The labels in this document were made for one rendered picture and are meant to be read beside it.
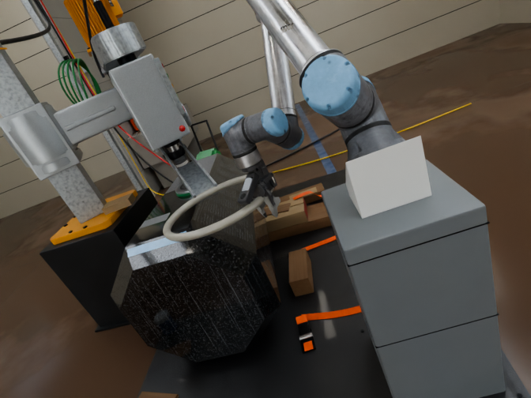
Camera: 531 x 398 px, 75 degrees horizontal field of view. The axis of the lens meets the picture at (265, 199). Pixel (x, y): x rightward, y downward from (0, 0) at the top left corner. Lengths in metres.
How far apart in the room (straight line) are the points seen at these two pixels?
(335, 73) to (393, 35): 6.17
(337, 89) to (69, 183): 2.01
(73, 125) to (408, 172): 2.03
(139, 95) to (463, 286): 1.56
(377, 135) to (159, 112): 1.14
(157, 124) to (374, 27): 5.62
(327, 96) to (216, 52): 5.86
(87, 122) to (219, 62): 4.52
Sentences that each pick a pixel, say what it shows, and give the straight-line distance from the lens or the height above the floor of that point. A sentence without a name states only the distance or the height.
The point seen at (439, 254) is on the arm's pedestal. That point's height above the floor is 0.73.
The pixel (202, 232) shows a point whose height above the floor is 0.95.
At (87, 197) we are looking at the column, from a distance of 2.61.
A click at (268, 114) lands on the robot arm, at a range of 1.08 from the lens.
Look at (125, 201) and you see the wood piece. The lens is 2.46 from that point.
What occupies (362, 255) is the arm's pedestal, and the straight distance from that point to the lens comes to 1.03.
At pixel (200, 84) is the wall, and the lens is 6.85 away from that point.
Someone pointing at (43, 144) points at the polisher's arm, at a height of 1.34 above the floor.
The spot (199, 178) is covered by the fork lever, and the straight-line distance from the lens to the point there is 1.76.
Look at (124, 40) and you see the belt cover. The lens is 1.82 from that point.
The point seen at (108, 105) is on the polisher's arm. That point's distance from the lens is 2.51.
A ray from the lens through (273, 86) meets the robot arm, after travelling 1.28.
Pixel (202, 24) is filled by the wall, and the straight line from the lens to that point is 6.77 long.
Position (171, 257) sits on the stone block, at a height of 0.75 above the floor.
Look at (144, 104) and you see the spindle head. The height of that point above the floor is 1.35.
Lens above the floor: 1.46
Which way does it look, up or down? 25 degrees down
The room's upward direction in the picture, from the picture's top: 23 degrees counter-clockwise
